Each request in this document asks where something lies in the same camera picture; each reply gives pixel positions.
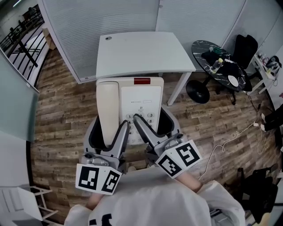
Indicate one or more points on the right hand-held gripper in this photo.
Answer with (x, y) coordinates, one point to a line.
(177, 159)

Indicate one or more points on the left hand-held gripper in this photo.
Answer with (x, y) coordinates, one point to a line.
(88, 176)

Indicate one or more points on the white desk telephone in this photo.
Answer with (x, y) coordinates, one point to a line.
(141, 97)

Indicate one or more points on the person's left forearm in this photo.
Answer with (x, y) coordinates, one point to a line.
(95, 200)

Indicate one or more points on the person's right forearm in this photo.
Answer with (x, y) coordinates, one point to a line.
(190, 182)

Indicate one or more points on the white square table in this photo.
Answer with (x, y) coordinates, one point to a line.
(141, 53)

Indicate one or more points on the black office chair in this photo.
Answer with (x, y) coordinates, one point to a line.
(245, 50)

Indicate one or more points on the person's white printed shirt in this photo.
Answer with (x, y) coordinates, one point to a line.
(154, 198)

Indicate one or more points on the clear plastic bottle yellow cap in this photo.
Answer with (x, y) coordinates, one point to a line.
(216, 65)

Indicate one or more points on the small white round dish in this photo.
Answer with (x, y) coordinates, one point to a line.
(233, 80)

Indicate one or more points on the black cloth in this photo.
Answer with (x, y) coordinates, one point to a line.
(227, 69)

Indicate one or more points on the black marble round table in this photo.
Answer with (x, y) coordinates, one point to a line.
(200, 47)

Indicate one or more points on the green wrapped packet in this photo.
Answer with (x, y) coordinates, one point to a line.
(216, 50)

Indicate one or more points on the white crumpled tissue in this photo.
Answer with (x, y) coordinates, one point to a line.
(228, 60)

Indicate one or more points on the white side table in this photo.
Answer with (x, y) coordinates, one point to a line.
(257, 70)

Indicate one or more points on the black bag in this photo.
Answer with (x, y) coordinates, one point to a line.
(258, 194)

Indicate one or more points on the black metal railing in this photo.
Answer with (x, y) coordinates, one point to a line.
(24, 50)

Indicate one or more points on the white frame shelf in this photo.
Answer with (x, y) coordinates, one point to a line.
(20, 203)

